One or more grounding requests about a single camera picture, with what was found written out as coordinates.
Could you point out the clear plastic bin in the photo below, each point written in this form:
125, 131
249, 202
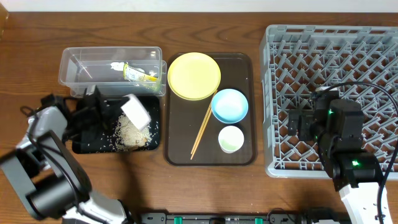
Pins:
83, 67

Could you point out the grey dishwasher rack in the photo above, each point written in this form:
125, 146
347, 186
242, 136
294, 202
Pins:
296, 59

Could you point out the yellow plate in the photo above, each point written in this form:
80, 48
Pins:
194, 76

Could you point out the white bowl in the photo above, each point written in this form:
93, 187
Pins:
135, 112

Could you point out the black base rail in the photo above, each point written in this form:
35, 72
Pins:
274, 218

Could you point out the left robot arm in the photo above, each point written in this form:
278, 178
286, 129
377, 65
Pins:
47, 178

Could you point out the light blue bowl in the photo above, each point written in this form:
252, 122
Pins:
229, 106

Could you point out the rice and food scraps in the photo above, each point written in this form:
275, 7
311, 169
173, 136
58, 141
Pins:
130, 135

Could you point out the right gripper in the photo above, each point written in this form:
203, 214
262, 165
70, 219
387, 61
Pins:
308, 125

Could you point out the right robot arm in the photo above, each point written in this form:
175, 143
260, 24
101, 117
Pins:
335, 125

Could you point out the dark brown serving tray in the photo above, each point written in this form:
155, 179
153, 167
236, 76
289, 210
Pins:
184, 118

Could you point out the green snack wrapper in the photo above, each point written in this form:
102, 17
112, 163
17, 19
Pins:
136, 75

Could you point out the black plastic bin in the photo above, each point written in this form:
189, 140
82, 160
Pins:
152, 146

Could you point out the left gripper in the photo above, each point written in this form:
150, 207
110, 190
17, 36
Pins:
101, 109

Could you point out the white cup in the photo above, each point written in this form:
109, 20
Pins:
230, 139

